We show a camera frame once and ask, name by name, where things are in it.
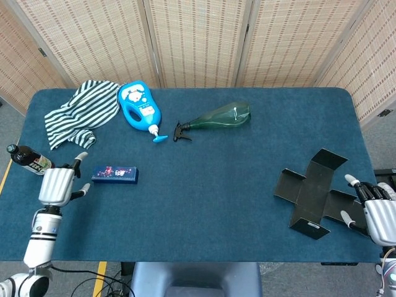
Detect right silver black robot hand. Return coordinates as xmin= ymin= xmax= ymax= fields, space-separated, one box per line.
xmin=340 ymin=173 xmax=396 ymax=247

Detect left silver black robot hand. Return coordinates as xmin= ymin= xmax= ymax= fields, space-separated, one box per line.
xmin=38 ymin=151 xmax=91 ymax=207

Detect blue glasses case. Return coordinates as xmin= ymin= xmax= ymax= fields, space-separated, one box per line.
xmin=91 ymin=166 xmax=139 ymax=186

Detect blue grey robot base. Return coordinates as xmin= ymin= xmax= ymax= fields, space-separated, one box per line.
xmin=128 ymin=262 xmax=264 ymax=297

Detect dark sauce bottle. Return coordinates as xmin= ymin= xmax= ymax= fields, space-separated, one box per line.
xmin=6 ymin=144 xmax=56 ymax=176

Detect black equipment base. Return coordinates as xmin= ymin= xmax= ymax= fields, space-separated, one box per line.
xmin=373 ymin=168 xmax=396 ymax=186

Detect black unfolded cardboard box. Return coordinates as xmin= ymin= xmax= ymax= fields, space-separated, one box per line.
xmin=272 ymin=148 xmax=372 ymax=241

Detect green white striped cloth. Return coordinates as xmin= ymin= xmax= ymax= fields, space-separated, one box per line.
xmin=44 ymin=79 xmax=122 ymax=151

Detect black table leg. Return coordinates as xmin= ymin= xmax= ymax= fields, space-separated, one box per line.
xmin=120 ymin=262 xmax=134 ymax=297

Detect blue detergent pump bottle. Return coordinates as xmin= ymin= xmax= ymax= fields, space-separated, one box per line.
xmin=118 ymin=80 xmax=169 ymax=144

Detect blue table mat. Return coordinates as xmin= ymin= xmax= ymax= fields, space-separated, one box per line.
xmin=0 ymin=87 xmax=392 ymax=264

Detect green spray bottle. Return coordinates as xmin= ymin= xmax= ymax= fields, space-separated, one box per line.
xmin=173 ymin=100 xmax=252 ymax=142

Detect bamboo folding screen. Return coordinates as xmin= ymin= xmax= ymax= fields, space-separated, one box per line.
xmin=0 ymin=0 xmax=396 ymax=131

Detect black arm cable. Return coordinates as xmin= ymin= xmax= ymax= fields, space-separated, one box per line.
xmin=49 ymin=265 xmax=134 ymax=295

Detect black floor cables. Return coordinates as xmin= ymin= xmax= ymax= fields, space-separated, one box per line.
xmin=71 ymin=269 xmax=131 ymax=297

